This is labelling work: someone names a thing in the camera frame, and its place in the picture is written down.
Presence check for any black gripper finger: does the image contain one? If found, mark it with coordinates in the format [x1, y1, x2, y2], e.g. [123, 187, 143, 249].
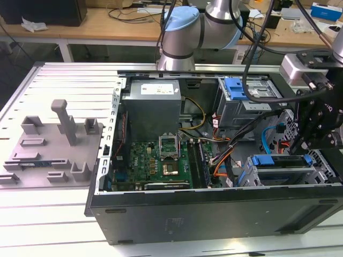
[289, 73, 335, 156]
[296, 100, 326, 155]

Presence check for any grey metal disk bay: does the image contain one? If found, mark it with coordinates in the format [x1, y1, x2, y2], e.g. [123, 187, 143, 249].
[237, 153, 335, 187]

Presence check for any grey metal drive cage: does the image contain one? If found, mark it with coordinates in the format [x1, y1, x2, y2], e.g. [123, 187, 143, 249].
[217, 76, 285, 131]

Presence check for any blue plastic drive latch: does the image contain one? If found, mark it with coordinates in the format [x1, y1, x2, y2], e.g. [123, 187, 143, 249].
[224, 77, 247, 102]

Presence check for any flat silver device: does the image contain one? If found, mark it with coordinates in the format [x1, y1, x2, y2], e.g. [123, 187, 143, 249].
[279, 7, 301, 20]

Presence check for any blue white cardboard box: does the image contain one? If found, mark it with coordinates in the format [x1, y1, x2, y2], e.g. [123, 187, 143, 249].
[310, 2, 343, 22]

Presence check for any installed RAM stick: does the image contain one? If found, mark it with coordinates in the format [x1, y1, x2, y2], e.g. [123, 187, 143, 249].
[197, 141, 211, 187]

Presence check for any black open PC case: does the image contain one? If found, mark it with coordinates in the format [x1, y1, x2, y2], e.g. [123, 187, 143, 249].
[84, 70, 343, 246]

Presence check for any CPU socket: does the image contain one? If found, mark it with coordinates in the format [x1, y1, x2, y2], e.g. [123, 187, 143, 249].
[161, 160, 181, 178]

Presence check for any grey power supply unit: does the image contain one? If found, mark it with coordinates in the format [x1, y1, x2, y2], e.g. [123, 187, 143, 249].
[122, 79, 185, 142]

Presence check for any black graphics card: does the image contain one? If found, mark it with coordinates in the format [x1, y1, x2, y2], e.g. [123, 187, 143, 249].
[108, 179, 191, 192]

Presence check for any green motherboard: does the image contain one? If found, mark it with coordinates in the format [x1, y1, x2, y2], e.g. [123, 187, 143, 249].
[128, 139, 215, 191]

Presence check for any black case fan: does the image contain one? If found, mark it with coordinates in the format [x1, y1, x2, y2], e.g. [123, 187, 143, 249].
[114, 111, 131, 164]

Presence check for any wooden desk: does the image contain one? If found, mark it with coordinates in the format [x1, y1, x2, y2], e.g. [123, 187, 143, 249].
[0, 6, 343, 64]

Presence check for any grey parts rack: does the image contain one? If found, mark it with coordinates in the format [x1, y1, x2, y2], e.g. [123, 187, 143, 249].
[0, 99, 105, 190]

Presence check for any RAM stick with blue label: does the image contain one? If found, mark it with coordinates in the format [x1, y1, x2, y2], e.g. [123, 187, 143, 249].
[19, 160, 67, 168]

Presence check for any black computer tower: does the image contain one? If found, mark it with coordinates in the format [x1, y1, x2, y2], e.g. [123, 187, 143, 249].
[0, 0, 88, 27]

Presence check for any white crumpled plastic bag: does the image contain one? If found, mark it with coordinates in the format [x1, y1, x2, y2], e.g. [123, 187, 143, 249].
[20, 16, 49, 33]

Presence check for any light blue data wire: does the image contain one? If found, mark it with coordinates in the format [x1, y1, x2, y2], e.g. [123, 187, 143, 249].
[262, 123, 286, 155]

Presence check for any black camera cable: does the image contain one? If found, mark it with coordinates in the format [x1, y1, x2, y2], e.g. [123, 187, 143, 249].
[242, 0, 299, 104]

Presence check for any multicoloured power wire bundle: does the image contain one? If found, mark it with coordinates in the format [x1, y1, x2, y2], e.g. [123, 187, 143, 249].
[210, 133, 242, 179]

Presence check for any black cable with copper end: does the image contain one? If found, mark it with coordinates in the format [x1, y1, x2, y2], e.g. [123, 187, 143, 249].
[296, 0, 334, 50]

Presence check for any yellow wire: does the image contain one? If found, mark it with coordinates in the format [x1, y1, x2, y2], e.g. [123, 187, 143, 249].
[184, 96, 206, 132]

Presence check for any metal socket cover frame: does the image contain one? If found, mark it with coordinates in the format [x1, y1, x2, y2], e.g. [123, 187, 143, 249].
[158, 133, 180, 159]

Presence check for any red black twisted wire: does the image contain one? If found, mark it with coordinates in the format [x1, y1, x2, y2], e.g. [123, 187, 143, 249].
[114, 114, 126, 161]

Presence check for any thin black cable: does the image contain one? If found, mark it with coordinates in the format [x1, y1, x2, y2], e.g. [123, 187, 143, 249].
[107, 7, 163, 25]

